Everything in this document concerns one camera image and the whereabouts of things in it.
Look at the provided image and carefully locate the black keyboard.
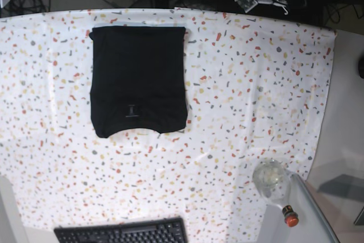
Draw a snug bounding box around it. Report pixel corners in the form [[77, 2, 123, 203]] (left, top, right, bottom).
[[53, 217, 188, 243]]

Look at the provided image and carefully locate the clear glass bottle red cap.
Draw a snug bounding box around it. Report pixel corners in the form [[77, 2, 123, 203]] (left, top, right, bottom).
[[253, 159, 299, 228]]

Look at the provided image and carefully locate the black t-shirt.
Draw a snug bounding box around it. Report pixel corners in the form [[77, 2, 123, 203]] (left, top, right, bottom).
[[89, 26, 188, 138]]

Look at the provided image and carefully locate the terrazzo pattern table cloth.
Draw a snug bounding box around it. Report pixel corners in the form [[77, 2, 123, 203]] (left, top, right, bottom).
[[1, 8, 336, 242]]

